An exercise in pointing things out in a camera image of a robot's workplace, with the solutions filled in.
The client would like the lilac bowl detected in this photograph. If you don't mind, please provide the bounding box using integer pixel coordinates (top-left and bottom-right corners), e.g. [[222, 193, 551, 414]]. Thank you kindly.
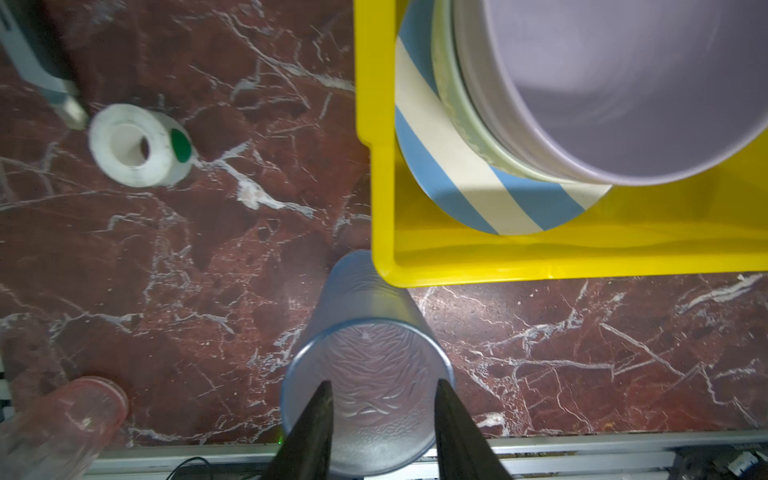
[[449, 1, 767, 186]]

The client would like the grey folding knife tool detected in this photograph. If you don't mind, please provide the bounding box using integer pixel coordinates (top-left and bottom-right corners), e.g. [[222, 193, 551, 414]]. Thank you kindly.
[[1, 0, 89, 130]]

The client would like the yellow plastic bin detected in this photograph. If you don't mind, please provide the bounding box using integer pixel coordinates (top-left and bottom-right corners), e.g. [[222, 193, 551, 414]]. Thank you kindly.
[[354, 1, 767, 287]]

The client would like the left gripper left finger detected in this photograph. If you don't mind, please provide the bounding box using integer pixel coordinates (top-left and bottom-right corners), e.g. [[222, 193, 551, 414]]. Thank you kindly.
[[260, 380, 334, 480]]

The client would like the grey translucent cup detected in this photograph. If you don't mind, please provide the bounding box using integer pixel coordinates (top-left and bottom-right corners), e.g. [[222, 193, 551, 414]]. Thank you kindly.
[[280, 250, 455, 478]]

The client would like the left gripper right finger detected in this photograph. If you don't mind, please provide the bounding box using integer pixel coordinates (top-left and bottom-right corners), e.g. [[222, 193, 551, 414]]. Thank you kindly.
[[434, 379, 511, 480]]

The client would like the pink translucent cup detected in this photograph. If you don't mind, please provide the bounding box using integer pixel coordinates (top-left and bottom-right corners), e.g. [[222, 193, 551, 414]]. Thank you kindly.
[[1, 376, 129, 479]]

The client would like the white tape roll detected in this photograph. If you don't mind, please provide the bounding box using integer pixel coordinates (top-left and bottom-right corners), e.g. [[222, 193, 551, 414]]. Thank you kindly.
[[88, 104, 196, 188]]

